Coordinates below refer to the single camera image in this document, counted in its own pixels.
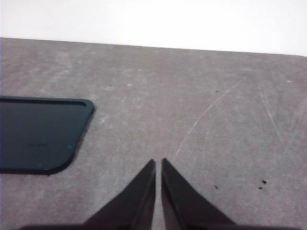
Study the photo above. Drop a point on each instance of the dark green rectangular tray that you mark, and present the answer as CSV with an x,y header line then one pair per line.
x,y
36,134

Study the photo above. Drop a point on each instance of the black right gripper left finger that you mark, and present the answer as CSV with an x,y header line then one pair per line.
x,y
134,203

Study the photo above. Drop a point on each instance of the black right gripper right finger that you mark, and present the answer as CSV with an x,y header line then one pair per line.
x,y
182,203

